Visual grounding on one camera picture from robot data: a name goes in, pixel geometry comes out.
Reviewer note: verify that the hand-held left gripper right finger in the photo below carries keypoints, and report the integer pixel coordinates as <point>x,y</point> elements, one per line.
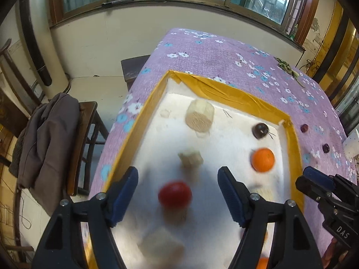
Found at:
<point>231,199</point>

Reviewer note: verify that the cream sugarcane chunk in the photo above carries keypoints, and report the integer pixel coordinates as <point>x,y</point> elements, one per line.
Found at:
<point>190,159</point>
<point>199,115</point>
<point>161,246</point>
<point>265,193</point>

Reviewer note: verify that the purple floral tablecloth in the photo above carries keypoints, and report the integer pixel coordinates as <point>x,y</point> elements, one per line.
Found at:
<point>224,56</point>

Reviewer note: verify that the red tomato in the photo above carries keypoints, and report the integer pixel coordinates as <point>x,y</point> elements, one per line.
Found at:
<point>175,194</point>

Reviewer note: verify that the dark wooden chair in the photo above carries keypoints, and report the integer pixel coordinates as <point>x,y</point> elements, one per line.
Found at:
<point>11,70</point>

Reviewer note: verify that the yellow door frame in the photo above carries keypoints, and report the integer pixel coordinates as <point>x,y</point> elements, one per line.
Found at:
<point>338,33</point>

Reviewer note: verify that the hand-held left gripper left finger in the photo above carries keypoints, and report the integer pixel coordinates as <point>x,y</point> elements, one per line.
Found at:
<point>123,199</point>

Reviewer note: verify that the grey-brown jacket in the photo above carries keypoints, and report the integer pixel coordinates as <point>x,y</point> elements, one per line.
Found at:
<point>45,145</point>

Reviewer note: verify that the dark wooden stool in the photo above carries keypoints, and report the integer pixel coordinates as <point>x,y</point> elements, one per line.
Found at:
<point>134,67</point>

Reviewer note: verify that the dark plum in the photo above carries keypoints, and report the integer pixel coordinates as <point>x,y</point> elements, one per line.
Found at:
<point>326,148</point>
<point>260,131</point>
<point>303,128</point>

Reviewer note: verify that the black pipe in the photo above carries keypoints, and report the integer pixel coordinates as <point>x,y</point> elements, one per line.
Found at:
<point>33,47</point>

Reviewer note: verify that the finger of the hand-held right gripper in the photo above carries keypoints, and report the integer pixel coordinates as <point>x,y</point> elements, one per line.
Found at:
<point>310,187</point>
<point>319,177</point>

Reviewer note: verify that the green leafy sprig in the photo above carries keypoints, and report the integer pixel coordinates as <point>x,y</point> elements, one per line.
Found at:
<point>286,67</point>

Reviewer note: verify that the orange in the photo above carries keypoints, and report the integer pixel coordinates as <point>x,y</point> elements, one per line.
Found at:
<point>262,159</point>
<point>262,264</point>

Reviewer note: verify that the yellow-taped white foam tray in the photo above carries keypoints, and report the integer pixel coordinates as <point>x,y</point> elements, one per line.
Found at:
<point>224,140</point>

